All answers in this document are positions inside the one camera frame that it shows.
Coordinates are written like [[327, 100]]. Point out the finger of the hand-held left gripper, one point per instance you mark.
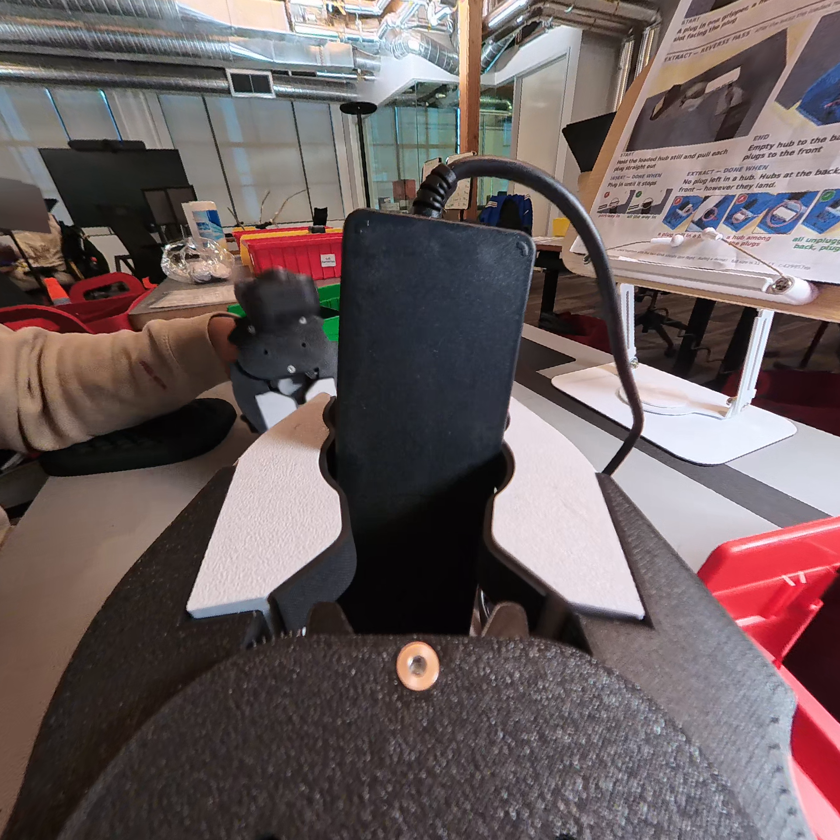
[[321, 388], [275, 410]]

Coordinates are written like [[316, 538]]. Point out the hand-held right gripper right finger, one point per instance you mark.
[[564, 525]]

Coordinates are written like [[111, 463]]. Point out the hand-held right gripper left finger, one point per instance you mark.
[[262, 525]]

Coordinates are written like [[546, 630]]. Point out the black usb hub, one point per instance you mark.
[[426, 361]]

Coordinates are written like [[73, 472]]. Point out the person's left forearm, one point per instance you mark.
[[98, 380]]

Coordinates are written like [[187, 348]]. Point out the person's left hand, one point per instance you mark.
[[224, 338]]

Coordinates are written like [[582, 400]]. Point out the green storage bin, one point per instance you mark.
[[330, 328]]

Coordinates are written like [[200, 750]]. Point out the red storage bin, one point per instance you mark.
[[295, 256], [269, 229]]

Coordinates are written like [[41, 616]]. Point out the paper sheet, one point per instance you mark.
[[190, 296]]

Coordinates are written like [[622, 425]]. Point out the brown work table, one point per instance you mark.
[[170, 316]]

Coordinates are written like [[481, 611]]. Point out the clear plastic bag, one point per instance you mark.
[[197, 261]]

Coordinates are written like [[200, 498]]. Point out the black wrist rest pad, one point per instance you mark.
[[144, 439]]

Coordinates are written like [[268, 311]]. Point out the wipes canister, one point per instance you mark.
[[205, 223]]

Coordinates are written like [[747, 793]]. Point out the white document stand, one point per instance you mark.
[[676, 426]]

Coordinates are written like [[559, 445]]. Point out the large red plastic bin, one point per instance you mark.
[[761, 577]]

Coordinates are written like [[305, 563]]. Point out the black backpack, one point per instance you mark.
[[85, 253]]

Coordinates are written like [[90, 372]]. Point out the white note board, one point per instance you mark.
[[461, 193]]

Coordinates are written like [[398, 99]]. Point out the black swivel chair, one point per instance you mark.
[[649, 308]]

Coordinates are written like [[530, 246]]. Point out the black display screen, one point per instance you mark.
[[98, 184]]

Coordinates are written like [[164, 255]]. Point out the red plastic tote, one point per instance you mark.
[[39, 316]]

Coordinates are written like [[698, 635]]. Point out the black floor lamp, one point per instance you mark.
[[358, 107]]

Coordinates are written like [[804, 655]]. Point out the blue striped jacket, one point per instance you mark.
[[508, 213]]

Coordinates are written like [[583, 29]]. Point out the ceiling air vent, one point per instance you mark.
[[250, 82]]

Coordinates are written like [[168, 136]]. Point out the wooden table with black legs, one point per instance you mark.
[[548, 244]]

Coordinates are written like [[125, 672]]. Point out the small yellow box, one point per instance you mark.
[[560, 228]]

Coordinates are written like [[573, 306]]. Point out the wooden pillar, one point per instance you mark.
[[470, 79]]

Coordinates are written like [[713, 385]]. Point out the instruction poster on white stand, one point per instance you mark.
[[581, 187]]

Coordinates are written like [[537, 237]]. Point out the black wedge-shaped object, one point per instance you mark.
[[590, 138]]

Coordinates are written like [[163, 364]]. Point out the printed instruction sheet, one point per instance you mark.
[[722, 111]]

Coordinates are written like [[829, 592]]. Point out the silver ceiling duct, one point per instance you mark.
[[131, 75]]

